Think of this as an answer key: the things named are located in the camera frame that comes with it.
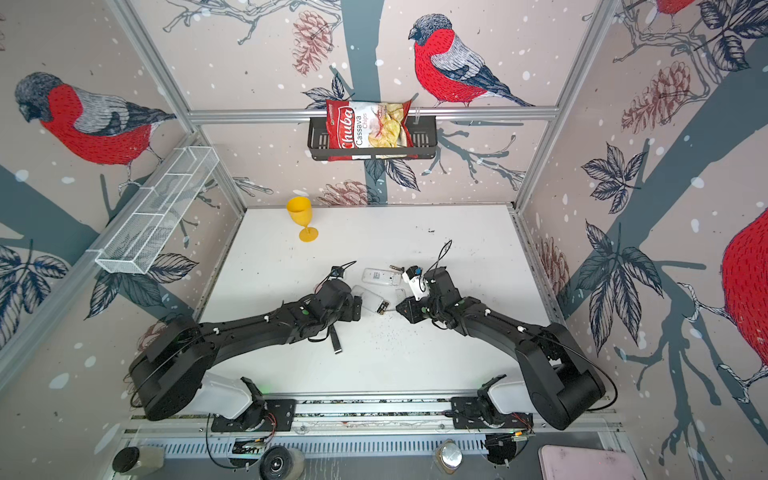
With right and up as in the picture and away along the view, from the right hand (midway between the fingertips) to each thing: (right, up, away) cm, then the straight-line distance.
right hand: (397, 312), depth 86 cm
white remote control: (-5, +9, +12) cm, 16 cm away
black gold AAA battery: (0, +11, +16) cm, 19 cm away
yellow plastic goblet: (-34, +32, +17) cm, 49 cm away
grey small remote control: (-8, +2, +7) cm, 11 cm away
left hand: (-14, +3, +1) cm, 14 cm away
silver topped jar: (+10, -22, -27) cm, 36 cm away
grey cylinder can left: (-56, -24, -25) cm, 66 cm away
